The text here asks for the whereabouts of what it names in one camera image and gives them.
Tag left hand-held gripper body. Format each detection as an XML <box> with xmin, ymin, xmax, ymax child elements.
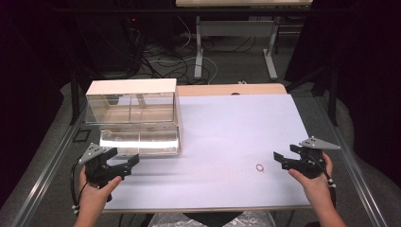
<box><xmin>78</xmin><ymin>142</ymin><xmax>131</xmax><ymax>189</ymax></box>

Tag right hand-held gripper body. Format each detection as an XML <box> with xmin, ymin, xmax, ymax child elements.
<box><xmin>283</xmin><ymin>135</ymin><xmax>341</xmax><ymax>180</ymax></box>

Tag clear acrylic drawer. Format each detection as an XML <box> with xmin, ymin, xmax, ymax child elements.
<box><xmin>99</xmin><ymin>128</ymin><xmax>182</xmax><ymax>155</ymax></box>
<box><xmin>86</xmin><ymin>93</ymin><xmax>175</xmax><ymax>125</ymax></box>

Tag clear drawer cabinet white top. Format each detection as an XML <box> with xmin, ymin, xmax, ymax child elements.
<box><xmin>85</xmin><ymin>78</ymin><xmax>183</xmax><ymax>156</ymax></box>

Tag person's right hand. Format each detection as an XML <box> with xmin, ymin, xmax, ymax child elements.
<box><xmin>288</xmin><ymin>152</ymin><xmax>336</xmax><ymax>209</ymax></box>

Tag person's left hand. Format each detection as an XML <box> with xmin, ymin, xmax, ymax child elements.
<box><xmin>78</xmin><ymin>165</ymin><xmax>123</xmax><ymax>216</ymax></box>

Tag white table mat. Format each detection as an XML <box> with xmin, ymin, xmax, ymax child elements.
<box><xmin>103</xmin><ymin>94</ymin><xmax>313</xmax><ymax>211</ymax></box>

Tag person's patterned lap clothing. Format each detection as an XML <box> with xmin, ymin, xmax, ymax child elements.
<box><xmin>148</xmin><ymin>210</ymin><xmax>277</xmax><ymax>227</ymax></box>

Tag wooden table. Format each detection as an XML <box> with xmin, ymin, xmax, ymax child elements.
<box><xmin>102</xmin><ymin>82</ymin><xmax>314</xmax><ymax>215</ymax></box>

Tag desk with white legs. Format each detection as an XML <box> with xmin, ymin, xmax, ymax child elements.
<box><xmin>175</xmin><ymin>0</ymin><xmax>314</xmax><ymax>80</ymax></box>

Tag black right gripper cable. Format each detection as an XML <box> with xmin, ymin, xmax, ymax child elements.
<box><xmin>306</xmin><ymin>153</ymin><xmax>338</xmax><ymax>209</ymax></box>

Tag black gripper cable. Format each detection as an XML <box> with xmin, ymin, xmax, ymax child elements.
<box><xmin>70</xmin><ymin>155</ymin><xmax>90</xmax><ymax>216</ymax></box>
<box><xmin>306</xmin><ymin>153</ymin><xmax>338</xmax><ymax>209</ymax></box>

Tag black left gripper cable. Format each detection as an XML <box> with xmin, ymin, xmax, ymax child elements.
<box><xmin>70</xmin><ymin>155</ymin><xmax>90</xmax><ymax>216</ymax></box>

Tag metal floor rail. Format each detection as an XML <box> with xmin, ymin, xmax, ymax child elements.
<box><xmin>316</xmin><ymin>96</ymin><xmax>390</xmax><ymax>227</ymax></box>
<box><xmin>10</xmin><ymin>103</ymin><xmax>90</xmax><ymax>227</ymax></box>

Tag black stand post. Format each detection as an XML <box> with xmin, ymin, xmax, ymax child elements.
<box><xmin>69</xmin><ymin>70</ymin><xmax>80</xmax><ymax>126</ymax></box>
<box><xmin>327</xmin><ymin>66</ymin><xmax>340</xmax><ymax>127</ymax></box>

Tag tangle of black cables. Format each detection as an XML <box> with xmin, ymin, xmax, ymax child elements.
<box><xmin>126</xmin><ymin>18</ymin><xmax>202</xmax><ymax>86</ymax></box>

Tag white floor cable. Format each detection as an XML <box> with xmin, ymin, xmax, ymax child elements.
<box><xmin>148</xmin><ymin>15</ymin><xmax>219</xmax><ymax>85</ymax></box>

